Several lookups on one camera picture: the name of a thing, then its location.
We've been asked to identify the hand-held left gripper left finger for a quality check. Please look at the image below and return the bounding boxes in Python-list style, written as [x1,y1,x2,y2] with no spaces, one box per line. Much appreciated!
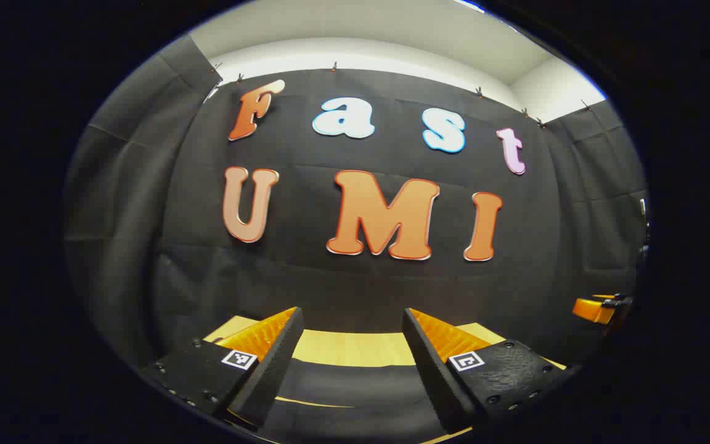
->
[139,306,305,429]

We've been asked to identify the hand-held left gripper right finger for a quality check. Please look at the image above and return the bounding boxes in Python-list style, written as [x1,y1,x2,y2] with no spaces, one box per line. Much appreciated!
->
[402,307,579,435]

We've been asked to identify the dark blue jeans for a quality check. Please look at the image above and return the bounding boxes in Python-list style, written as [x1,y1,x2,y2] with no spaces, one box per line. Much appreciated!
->
[259,358,454,444]

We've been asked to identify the row of small backdrop clips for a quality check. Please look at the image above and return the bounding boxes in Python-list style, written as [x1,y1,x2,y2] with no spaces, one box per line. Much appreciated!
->
[210,60,593,129]

